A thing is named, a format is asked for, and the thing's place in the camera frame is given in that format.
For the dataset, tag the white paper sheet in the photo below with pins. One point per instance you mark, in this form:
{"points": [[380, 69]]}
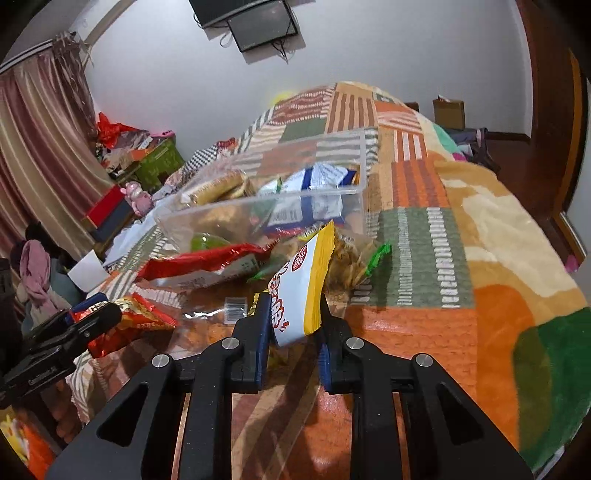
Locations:
{"points": [[87, 273]]}

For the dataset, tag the red white snack packet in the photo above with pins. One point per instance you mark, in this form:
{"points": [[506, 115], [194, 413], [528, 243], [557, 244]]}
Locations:
{"points": [[207, 266]]}

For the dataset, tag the green snack packet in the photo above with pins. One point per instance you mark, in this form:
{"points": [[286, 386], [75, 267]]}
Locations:
{"points": [[207, 242]]}

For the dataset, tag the clear green-edged cracker packet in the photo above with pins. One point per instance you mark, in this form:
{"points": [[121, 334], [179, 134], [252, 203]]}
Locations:
{"points": [[353, 258]]}

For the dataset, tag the white yellow snack packet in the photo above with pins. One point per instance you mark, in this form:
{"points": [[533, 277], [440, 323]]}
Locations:
{"points": [[300, 286]]}

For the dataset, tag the pink plush toy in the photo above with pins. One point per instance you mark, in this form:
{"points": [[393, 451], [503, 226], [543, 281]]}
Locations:
{"points": [[137, 198]]}

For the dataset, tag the clear plastic container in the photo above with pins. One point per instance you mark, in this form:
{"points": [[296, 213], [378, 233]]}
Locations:
{"points": [[323, 147]]}

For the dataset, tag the black wall television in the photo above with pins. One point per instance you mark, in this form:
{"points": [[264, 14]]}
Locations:
{"points": [[217, 11]]}

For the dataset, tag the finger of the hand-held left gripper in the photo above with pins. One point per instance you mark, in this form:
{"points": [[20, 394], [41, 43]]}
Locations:
{"points": [[69, 316], [99, 323]]}

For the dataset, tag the red gift box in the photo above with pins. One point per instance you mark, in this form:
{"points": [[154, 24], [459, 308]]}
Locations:
{"points": [[104, 207]]}

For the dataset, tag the brown cardboard box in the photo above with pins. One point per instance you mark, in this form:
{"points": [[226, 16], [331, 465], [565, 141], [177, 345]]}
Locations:
{"points": [[448, 113]]}

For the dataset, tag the patchwork striped blanket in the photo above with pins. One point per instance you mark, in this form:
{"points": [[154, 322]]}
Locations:
{"points": [[415, 323]]}

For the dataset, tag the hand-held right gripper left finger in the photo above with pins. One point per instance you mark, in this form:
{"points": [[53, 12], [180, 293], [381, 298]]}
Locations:
{"points": [[264, 332]]}

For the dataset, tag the grey clothes pile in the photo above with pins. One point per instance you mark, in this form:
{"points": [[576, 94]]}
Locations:
{"points": [[475, 147]]}

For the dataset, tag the orange label pastry packet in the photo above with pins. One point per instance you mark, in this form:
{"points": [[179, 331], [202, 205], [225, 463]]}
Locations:
{"points": [[226, 219]]}

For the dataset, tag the dark blue box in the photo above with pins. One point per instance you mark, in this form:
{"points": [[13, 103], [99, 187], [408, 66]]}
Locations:
{"points": [[115, 224]]}

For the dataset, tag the checkered patchwork quilt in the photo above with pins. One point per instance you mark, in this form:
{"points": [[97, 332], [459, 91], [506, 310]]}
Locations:
{"points": [[203, 159]]}

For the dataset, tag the red plastic bag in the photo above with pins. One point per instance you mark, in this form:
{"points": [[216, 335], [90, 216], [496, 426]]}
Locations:
{"points": [[115, 129]]}

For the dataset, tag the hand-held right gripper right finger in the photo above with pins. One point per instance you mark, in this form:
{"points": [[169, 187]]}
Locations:
{"points": [[324, 367]]}

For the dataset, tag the small black wall monitor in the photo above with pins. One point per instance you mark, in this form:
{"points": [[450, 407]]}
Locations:
{"points": [[263, 23]]}

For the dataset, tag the white cloth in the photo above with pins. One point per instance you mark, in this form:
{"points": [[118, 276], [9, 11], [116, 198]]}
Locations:
{"points": [[134, 240]]}

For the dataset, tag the blue white snack packet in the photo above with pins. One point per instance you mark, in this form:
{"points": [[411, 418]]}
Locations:
{"points": [[321, 177], [295, 214]]}

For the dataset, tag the pile of papers and boxes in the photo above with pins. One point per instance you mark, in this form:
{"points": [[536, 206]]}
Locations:
{"points": [[122, 154]]}

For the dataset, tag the clear wafer packet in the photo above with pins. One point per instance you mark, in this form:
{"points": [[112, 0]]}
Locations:
{"points": [[207, 316]]}

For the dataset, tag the red orange snack packet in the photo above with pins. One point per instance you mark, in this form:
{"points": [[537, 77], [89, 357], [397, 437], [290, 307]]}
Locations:
{"points": [[138, 321]]}

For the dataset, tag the striped pink curtain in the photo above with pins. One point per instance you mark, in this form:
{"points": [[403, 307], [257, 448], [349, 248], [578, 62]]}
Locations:
{"points": [[41, 147]]}

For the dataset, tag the pink garment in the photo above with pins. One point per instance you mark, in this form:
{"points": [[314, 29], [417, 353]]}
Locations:
{"points": [[39, 272]]}

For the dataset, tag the yellow foam tube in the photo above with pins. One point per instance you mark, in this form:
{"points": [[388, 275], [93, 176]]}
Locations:
{"points": [[286, 97]]}

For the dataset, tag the clear packet of round biscuits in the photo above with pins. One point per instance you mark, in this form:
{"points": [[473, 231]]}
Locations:
{"points": [[217, 187]]}

